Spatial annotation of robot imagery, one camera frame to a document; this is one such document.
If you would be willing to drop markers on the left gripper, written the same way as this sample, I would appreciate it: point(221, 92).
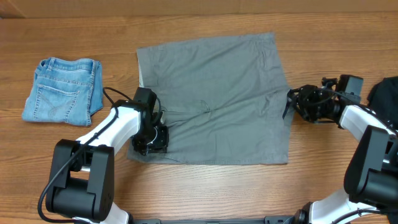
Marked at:
point(160, 145)

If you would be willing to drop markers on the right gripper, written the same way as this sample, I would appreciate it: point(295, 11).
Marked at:
point(306, 93)

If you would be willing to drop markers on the grey shorts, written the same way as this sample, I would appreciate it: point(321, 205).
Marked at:
point(223, 100)

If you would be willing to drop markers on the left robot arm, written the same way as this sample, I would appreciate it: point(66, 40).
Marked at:
point(81, 181)

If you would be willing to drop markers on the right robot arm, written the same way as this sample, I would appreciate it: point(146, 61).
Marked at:
point(370, 182)

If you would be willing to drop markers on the black garment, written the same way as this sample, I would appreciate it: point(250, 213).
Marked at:
point(382, 99)

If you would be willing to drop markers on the folded blue denim jeans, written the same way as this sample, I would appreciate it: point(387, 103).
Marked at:
point(65, 92)

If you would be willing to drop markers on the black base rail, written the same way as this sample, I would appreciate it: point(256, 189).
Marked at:
point(211, 221)

